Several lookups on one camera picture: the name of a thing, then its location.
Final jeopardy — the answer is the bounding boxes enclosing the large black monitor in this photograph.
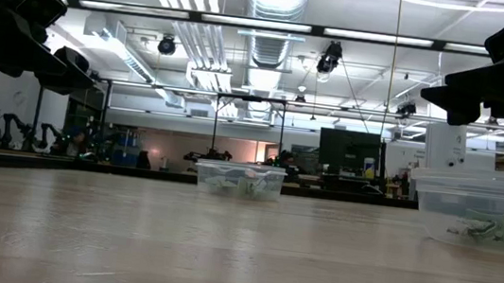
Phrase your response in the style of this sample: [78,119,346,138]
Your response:
[315,127,390,182]

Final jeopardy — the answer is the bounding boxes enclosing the thin hanging cable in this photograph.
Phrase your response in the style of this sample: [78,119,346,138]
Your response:
[380,0,405,139]

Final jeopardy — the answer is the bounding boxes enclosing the person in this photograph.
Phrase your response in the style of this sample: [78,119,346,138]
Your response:
[277,149,298,169]

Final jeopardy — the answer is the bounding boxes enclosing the clear plastic bin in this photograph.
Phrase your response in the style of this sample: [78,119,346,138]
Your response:
[401,160,504,255]
[192,156,288,205]

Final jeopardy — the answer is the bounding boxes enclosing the black table edge rail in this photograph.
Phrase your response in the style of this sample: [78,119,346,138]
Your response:
[0,150,421,220]

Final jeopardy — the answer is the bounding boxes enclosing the black frame post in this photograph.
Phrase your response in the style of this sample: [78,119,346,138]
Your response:
[27,85,48,151]
[96,80,114,164]

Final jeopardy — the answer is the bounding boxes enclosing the black overhead rig beam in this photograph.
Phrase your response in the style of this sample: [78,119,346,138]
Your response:
[64,0,492,57]

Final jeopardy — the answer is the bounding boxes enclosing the black background rig frame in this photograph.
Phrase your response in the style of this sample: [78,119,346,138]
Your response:
[209,91,289,165]

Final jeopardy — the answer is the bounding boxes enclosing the black hanging camera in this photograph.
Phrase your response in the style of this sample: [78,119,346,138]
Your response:
[314,38,345,85]
[155,33,179,57]
[395,99,419,118]

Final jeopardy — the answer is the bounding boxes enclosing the blue storage crates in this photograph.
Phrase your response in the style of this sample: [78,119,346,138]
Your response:
[111,128,145,168]

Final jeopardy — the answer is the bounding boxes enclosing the white column box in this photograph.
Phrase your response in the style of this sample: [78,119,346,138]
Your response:
[421,120,470,174]

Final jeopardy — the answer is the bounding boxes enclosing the grey horizontal rail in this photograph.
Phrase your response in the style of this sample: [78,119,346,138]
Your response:
[96,77,504,132]

